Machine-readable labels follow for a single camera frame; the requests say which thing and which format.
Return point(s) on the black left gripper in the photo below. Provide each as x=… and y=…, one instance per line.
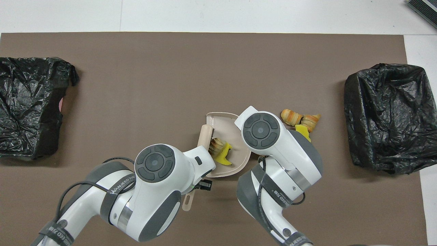
x=204, y=185

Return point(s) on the small notched yellow sponge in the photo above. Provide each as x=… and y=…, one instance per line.
x=223, y=160

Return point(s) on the beige bread chunk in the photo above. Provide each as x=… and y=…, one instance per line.
x=215, y=145

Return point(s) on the beige hand brush black bristles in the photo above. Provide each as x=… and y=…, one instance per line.
x=205, y=136

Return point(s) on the beige plastic dustpan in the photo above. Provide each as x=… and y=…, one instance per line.
x=223, y=121

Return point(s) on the golden croissant piece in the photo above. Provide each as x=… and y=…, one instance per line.
x=291, y=117

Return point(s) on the yellow sponge piece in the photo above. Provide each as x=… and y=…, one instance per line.
x=303, y=131

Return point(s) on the pale croissant piece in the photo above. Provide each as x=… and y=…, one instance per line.
x=311, y=120

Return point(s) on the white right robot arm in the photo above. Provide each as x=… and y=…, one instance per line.
x=273, y=147

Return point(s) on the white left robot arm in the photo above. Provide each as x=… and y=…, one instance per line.
x=157, y=191

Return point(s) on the black bag-lined trash bin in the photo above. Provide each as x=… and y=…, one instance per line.
x=389, y=119
x=27, y=109

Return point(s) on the brown table mat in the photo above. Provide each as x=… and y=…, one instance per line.
x=102, y=85

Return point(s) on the dark grey ribbed box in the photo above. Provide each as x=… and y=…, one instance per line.
x=425, y=8

